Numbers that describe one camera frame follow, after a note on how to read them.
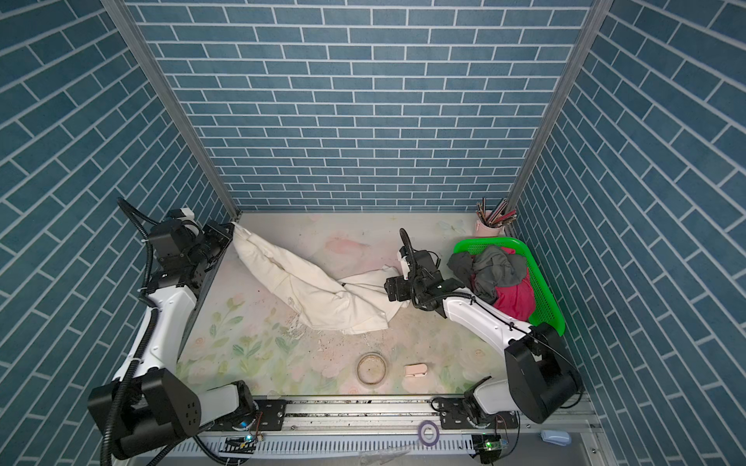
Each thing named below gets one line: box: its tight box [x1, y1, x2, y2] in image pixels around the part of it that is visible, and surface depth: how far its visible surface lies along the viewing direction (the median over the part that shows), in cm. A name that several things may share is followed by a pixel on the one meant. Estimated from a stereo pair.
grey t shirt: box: [446, 244, 528, 304], surface depth 91 cm
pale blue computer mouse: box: [540, 429, 572, 447], surface depth 71 cm
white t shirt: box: [233, 223, 411, 335], surface depth 93 cm
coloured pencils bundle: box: [475, 197, 518, 229], surface depth 107 cm
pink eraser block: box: [404, 363, 429, 377], surface depth 82 cm
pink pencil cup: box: [474, 218, 504, 237], surface depth 107 cm
